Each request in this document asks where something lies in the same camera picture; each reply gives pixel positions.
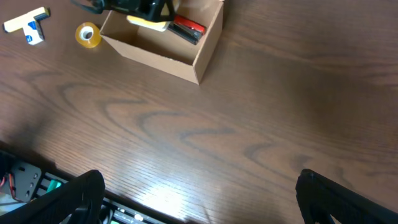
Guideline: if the yellow highlighter marker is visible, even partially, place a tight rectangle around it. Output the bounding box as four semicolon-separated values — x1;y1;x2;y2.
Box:
2;7;50;33

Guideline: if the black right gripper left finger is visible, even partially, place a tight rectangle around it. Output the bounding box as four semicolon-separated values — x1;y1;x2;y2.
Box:
1;170;105;224

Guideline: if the yellow adhesive tape roll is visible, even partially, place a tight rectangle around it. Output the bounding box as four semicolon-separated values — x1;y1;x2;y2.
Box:
75;22;102;49

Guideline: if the brown cardboard box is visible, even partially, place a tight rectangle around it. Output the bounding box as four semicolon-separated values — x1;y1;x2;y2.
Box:
100;0;224;85

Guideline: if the red black stapler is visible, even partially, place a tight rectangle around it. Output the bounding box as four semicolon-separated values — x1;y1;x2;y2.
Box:
167;15;206;45

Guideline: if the blue white staples box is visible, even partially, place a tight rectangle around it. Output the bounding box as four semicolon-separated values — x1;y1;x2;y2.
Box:
22;21;44;45

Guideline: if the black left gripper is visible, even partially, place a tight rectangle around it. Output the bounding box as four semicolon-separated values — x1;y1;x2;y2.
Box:
104;0;175;22

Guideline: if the yellow sticky notepad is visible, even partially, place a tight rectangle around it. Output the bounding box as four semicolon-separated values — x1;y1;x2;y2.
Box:
126;16;170;32

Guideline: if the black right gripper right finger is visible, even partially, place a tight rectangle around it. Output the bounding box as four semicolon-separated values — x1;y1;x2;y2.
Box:
295;169;397;223

